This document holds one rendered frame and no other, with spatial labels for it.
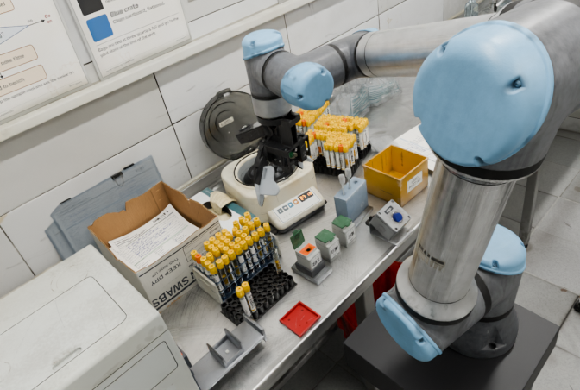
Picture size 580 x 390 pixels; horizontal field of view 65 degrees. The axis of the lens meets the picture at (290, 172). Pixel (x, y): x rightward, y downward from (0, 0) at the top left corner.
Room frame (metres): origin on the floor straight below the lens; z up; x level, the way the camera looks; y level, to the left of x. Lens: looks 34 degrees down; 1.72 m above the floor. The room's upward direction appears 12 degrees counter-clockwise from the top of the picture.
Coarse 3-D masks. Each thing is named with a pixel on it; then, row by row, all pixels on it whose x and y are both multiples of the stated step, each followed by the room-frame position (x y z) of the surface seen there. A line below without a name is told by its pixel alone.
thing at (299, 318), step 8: (296, 304) 0.71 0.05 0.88; (304, 304) 0.70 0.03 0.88; (288, 312) 0.69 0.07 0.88; (296, 312) 0.69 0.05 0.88; (304, 312) 0.68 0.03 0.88; (312, 312) 0.68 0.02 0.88; (280, 320) 0.67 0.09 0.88; (288, 320) 0.67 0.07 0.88; (296, 320) 0.66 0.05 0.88; (304, 320) 0.66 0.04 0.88; (312, 320) 0.66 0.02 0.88; (288, 328) 0.65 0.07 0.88; (296, 328) 0.64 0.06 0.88; (304, 328) 0.64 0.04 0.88
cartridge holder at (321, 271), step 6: (294, 264) 0.82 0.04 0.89; (300, 264) 0.80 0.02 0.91; (318, 264) 0.79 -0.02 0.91; (324, 264) 0.80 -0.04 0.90; (294, 270) 0.81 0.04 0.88; (300, 270) 0.80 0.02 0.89; (306, 270) 0.78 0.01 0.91; (312, 270) 0.77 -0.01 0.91; (318, 270) 0.78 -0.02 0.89; (324, 270) 0.78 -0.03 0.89; (330, 270) 0.78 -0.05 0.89; (306, 276) 0.78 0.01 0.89; (312, 276) 0.77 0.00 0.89; (318, 276) 0.77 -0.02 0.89; (324, 276) 0.77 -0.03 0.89; (318, 282) 0.75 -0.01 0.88
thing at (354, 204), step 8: (352, 184) 0.99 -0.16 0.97; (360, 184) 0.98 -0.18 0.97; (344, 192) 0.96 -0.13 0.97; (352, 192) 0.95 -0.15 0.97; (360, 192) 0.97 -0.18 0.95; (336, 200) 0.95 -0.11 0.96; (344, 200) 0.93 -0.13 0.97; (352, 200) 0.95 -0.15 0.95; (360, 200) 0.97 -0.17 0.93; (336, 208) 0.95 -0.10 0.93; (344, 208) 0.93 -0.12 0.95; (352, 208) 0.94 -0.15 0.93; (360, 208) 0.97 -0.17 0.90; (368, 208) 0.98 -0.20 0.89; (344, 216) 0.94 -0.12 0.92; (352, 216) 0.94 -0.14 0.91; (360, 216) 0.96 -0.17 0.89
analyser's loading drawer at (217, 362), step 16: (224, 336) 0.62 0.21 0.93; (240, 336) 0.63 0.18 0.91; (256, 336) 0.62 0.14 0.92; (208, 352) 0.60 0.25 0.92; (224, 352) 0.59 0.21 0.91; (240, 352) 0.58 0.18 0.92; (192, 368) 0.57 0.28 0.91; (208, 368) 0.56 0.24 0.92; (224, 368) 0.56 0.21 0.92; (208, 384) 0.53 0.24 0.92
